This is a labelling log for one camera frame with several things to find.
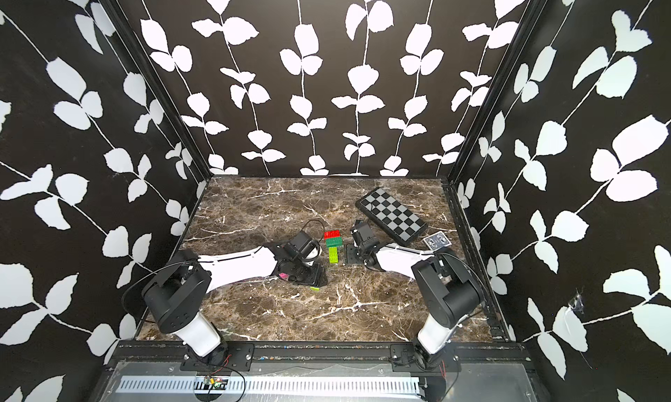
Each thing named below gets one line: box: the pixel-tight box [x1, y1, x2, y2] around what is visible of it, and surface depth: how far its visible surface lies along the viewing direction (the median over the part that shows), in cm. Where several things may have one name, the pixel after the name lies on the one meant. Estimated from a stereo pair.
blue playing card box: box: [422, 230, 452, 251], surface depth 100 cm
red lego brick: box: [324, 229, 340, 240], surface depth 106 cm
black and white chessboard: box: [355, 187, 429, 247], surface depth 106 cm
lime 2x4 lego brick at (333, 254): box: [328, 246, 339, 264], surface depth 97 cm
